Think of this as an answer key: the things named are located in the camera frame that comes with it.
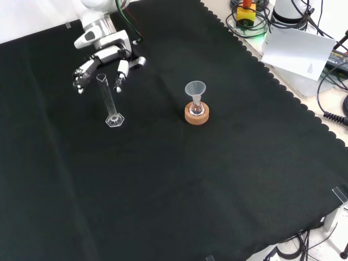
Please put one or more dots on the white bench leg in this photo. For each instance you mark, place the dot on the white bench leg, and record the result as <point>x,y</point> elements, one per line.
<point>335,217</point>

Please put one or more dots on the clear plastic funnel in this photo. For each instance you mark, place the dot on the clear plastic funnel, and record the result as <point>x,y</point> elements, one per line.
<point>195,88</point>

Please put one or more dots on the black cloth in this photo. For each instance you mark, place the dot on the black cloth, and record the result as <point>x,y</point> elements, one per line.
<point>174,168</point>

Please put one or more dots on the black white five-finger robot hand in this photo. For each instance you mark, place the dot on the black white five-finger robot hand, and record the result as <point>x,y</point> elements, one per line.
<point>106,54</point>

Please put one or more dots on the black power adapter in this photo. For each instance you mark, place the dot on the black power adapter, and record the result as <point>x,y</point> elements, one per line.
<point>338,58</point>

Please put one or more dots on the yellow stop button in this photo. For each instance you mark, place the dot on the yellow stop button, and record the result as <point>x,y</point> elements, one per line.
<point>246,15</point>

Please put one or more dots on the clear cloth clamp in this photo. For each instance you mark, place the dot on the clear cloth clamp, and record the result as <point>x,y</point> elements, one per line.
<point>68,25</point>
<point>209,258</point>
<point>340,194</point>

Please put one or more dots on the round-bottom glass flask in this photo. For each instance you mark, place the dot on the round-bottom glass flask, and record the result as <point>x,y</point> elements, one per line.
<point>197,108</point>

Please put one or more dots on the black tripod leg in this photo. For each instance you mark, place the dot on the black tripod leg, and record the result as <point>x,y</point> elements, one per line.
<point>344,250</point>

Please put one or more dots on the grey wrist camera housing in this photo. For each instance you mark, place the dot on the grey wrist camera housing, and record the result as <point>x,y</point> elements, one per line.
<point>85,38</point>

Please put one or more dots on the clear graduated cylinder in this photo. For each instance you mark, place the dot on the clear graduated cylinder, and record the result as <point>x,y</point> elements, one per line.
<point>108,100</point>

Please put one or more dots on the pale board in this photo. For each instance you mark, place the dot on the pale board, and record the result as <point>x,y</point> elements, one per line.
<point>296,51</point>

